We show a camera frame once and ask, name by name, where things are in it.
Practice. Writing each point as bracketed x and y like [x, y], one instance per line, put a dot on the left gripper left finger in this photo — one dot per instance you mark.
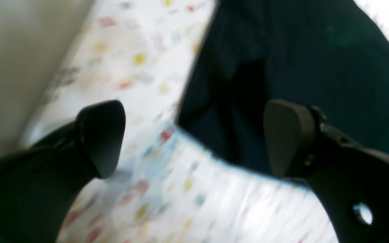
[39, 185]

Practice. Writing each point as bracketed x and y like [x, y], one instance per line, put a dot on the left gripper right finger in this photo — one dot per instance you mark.
[350, 180]

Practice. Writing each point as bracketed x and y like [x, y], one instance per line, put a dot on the black t-shirt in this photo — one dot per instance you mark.
[324, 53]

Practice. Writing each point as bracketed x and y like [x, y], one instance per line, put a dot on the terrazzo pattern tablecloth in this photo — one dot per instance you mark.
[168, 186]

